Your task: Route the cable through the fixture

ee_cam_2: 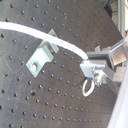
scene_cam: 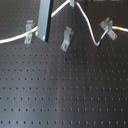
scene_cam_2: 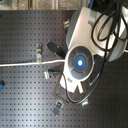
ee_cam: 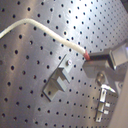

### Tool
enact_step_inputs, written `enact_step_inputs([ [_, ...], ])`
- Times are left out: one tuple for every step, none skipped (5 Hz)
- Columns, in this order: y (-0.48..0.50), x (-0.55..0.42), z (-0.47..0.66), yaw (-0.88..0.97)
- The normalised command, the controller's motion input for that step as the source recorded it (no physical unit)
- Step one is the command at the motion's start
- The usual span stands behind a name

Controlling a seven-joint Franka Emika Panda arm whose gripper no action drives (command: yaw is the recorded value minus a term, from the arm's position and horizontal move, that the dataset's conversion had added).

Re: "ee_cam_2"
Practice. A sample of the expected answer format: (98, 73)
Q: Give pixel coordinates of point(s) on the metal angle bracket clip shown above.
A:
(42, 55)

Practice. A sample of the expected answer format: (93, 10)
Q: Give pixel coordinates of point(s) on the black perforated breadboard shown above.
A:
(53, 98)

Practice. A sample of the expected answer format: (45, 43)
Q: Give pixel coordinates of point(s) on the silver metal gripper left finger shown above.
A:
(99, 66)

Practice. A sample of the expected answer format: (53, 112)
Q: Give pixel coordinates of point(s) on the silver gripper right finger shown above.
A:
(117, 53)

